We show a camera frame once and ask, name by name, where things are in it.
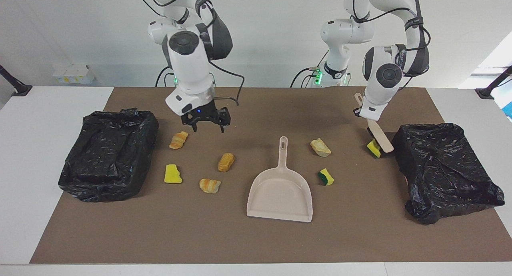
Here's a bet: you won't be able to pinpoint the beige hand brush black bristles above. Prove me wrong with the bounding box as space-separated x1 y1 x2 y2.
354 93 394 153

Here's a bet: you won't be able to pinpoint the pale crusty bread chunk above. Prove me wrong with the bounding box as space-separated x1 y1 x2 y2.
310 138 332 158

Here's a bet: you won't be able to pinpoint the beige plastic dustpan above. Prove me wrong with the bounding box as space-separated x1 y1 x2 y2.
246 136 313 223

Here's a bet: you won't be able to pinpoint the bin lined with black bag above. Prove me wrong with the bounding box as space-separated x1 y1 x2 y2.
391 122 506 225
58 108 159 203

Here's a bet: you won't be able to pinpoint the orange striped bread piece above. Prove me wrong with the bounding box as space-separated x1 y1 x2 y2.
169 131 189 150

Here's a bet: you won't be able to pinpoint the brown bread roll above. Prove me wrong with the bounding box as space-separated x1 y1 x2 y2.
218 153 235 172

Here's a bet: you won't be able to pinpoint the plain yellow sponge piece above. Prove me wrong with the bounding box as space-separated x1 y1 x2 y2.
164 164 183 184

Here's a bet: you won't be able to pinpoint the pale striped bread piece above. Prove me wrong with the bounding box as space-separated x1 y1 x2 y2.
199 178 221 194

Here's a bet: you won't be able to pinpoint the brown table mat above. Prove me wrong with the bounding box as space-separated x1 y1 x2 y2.
30 87 512 264

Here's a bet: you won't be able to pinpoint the black clamp stand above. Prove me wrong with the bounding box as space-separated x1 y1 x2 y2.
0 64 32 97
475 65 512 100

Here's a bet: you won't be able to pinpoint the small white labelled boxes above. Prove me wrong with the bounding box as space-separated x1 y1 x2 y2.
53 65 96 84

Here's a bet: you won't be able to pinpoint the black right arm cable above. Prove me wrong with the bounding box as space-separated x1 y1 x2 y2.
134 0 245 106

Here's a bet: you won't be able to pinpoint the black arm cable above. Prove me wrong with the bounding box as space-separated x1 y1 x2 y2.
134 0 245 106
352 0 432 88

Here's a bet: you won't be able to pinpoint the black right base cable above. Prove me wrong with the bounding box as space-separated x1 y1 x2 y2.
155 66 176 87

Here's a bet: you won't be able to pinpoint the black base cable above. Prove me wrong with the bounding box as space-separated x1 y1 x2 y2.
291 50 325 88
155 66 176 87

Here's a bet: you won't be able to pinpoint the black left base cable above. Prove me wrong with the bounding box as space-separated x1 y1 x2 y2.
291 50 325 88

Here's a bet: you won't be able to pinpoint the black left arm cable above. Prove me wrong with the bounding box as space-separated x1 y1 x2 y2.
352 0 432 88

